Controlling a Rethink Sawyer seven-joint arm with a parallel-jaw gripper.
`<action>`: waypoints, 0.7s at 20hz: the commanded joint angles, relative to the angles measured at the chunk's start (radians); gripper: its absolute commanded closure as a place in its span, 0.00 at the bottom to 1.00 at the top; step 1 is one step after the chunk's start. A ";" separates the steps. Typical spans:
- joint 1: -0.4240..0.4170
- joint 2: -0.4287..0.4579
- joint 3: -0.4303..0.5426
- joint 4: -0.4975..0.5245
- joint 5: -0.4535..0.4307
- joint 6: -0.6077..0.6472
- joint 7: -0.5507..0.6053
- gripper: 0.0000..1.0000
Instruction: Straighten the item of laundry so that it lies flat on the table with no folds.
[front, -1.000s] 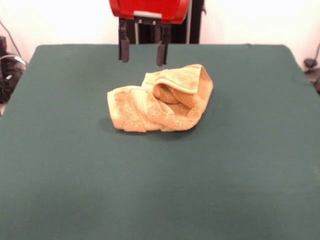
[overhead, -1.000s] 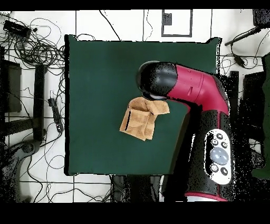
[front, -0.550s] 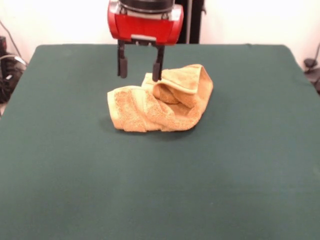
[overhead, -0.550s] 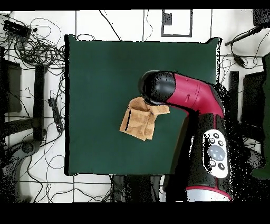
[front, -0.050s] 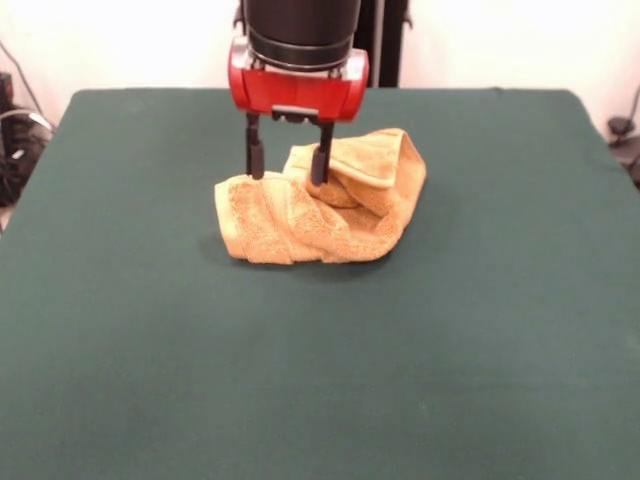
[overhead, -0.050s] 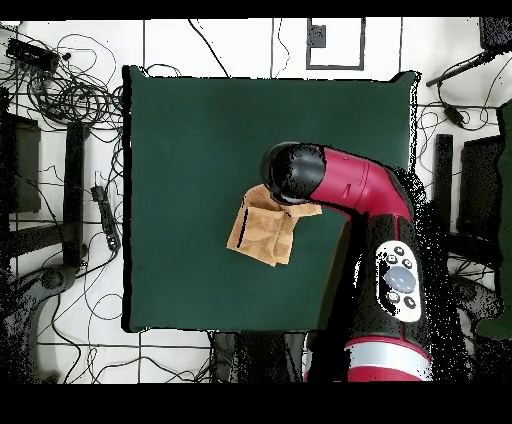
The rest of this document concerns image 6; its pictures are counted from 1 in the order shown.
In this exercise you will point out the tan terry towel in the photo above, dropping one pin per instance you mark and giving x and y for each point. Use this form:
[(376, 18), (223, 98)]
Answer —
[(264, 236)]

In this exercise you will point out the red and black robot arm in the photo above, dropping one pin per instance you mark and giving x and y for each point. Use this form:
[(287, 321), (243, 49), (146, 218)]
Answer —
[(352, 180)]

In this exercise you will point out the dark flat panel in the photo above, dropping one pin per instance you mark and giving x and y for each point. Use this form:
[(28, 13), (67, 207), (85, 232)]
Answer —
[(480, 188), (26, 168)]

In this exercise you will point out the dark green table cloth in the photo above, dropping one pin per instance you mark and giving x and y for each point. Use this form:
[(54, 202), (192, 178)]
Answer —
[(192, 160)]

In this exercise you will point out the black power strip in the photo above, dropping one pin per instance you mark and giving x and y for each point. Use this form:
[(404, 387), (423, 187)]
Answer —
[(106, 218)]

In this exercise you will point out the black stand bar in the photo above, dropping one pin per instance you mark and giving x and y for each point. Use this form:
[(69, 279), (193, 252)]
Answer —
[(74, 192), (442, 180)]

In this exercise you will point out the black power adapter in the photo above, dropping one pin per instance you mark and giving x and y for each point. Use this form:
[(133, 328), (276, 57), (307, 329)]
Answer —
[(454, 115)]

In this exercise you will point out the black rod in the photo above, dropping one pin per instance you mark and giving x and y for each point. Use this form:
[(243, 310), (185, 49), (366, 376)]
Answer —
[(460, 69)]

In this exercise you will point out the dark green hanging cloth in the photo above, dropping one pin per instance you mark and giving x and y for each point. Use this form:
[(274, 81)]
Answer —
[(506, 200)]

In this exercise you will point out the black hub box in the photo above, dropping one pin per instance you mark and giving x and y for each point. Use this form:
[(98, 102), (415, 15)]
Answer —
[(30, 54)]

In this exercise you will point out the black device box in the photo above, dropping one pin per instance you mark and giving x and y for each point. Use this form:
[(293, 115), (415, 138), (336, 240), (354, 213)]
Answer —
[(496, 34)]

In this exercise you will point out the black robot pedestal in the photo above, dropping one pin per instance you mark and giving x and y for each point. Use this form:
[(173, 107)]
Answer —
[(260, 356)]

